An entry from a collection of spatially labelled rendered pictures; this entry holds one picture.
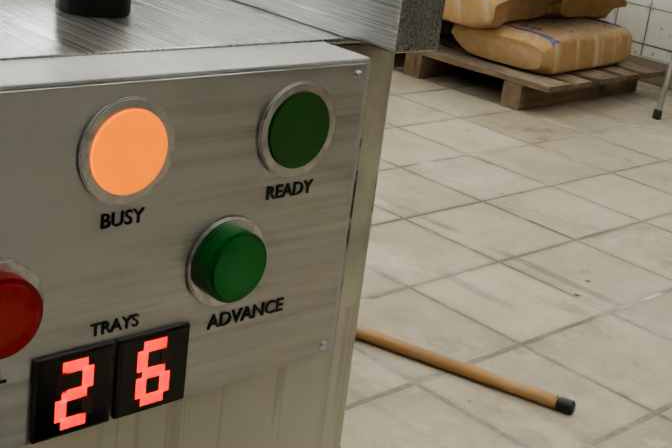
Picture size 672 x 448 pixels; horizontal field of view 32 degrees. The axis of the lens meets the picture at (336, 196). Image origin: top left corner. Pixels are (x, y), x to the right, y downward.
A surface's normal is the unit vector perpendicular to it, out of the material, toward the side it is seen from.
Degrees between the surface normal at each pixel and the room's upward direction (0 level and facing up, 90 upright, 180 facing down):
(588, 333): 0
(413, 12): 90
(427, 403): 0
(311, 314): 90
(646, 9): 90
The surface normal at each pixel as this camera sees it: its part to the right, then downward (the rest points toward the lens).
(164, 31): 0.12, -0.94
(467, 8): -0.67, 0.16
